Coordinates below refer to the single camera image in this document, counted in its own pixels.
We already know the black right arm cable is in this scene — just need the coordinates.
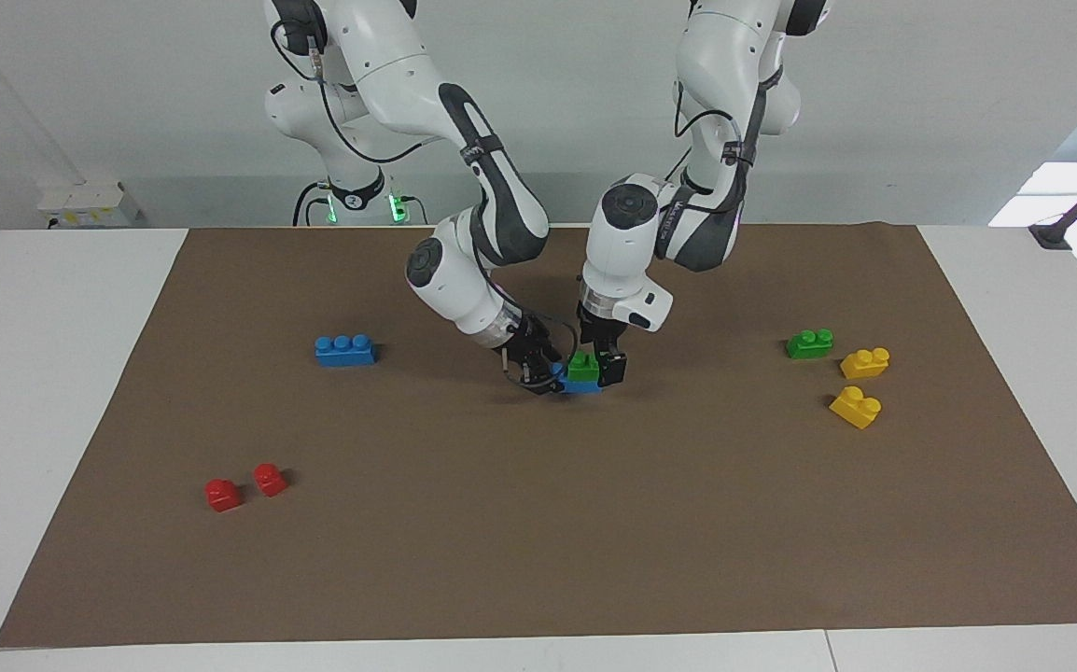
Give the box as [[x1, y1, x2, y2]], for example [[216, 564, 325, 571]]
[[269, 19, 441, 166]]

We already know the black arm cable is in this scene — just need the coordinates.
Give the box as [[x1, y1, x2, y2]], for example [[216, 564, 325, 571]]
[[664, 82, 765, 192], [269, 19, 441, 166]]

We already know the white wall outlet box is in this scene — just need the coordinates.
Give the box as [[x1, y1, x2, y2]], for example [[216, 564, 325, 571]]
[[36, 181, 144, 229]]

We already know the yellow two-stud toy block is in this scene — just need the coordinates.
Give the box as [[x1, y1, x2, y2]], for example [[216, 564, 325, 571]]
[[828, 385, 883, 431], [839, 346, 892, 381]]

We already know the black base power cable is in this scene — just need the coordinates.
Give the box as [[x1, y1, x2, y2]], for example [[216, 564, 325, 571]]
[[292, 181, 334, 228]]

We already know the blue three-stud toy block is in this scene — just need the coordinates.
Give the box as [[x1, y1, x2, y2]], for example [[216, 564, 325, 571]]
[[314, 333, 378, 368], [549, 362, 606, 396]]

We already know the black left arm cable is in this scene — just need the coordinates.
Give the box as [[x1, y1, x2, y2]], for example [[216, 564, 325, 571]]
[[664, 82, 765, 192]]

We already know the brown table mat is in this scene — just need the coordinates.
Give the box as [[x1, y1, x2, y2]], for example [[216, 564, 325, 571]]
[[0, 222, 1077, 649]]

